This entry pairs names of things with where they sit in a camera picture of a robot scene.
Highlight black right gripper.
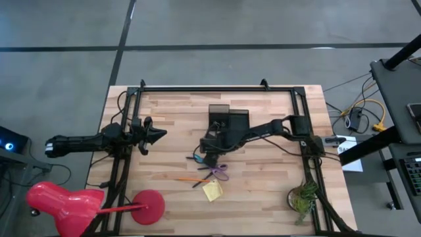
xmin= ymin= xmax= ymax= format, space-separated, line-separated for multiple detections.
xmin=199 ymin=127 xmax=238 ymax=169

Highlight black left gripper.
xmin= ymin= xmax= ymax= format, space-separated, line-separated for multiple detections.
xmin=130 ymin=116 xmax=168 ymax=156

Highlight purple handled scissors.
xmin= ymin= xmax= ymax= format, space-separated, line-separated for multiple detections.
xmin=197 ymin=163 xmax=230 ymax=182

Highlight orange pencil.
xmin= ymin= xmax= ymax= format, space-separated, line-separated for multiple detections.
xmin=174 ymin=177 xmax=212 ymax=183

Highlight black mesh desk organizer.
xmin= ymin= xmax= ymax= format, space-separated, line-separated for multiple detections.
xmin=208 ymin=103 xmax=250 ymax=133

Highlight yellow sticky note pad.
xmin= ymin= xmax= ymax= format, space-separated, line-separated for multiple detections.
xmin=201 ymin=178 xmax=224 ymax=203

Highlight small potted green plant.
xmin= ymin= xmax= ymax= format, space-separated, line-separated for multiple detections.
xmin=286 ymin=180 xmax=320 ymax=226

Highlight red desk lamp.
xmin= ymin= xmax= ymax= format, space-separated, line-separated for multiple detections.
xmin=26 ymin=180 xmax=166 ymax=237

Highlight white paper sheet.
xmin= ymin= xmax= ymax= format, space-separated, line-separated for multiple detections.
xmin=336 ymin=135 xmax=364 ymax=173

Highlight black box with blue light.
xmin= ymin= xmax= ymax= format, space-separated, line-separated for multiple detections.
xmin=0 ymin=125 xmax=29 ymax=154

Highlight black power adapter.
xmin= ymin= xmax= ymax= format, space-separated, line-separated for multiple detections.
xmin=348 ymin=108 xmax=363 ymax=131

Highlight black diagonal stand beam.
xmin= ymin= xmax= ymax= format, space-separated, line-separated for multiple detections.
xmin=338 ymin=126 xmax=404 ymax=167

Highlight grey side desk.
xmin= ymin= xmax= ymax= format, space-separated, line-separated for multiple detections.
xmin=369 ymin=58 xmax=421 ymax=145

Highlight keyboard with lit keys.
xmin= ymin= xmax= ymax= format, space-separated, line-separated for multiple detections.
xmin=399 ymin=157 xmax=421 ymax=197

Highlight smartphone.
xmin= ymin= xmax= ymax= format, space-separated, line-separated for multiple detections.
xmin=407 ymin=102 xmax=421 ymax=133

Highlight black stand pole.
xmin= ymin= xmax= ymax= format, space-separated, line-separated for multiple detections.
xmin=382 ymin=34 xmax=421 ymax=71

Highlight black aluminium table frame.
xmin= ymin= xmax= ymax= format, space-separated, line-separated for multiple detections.
xmin=82 ymin=78 xmax=360 ymax=236

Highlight yellow cable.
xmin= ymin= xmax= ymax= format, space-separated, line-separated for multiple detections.
xmin=339 ymin=98 xmax=387 ymax=133

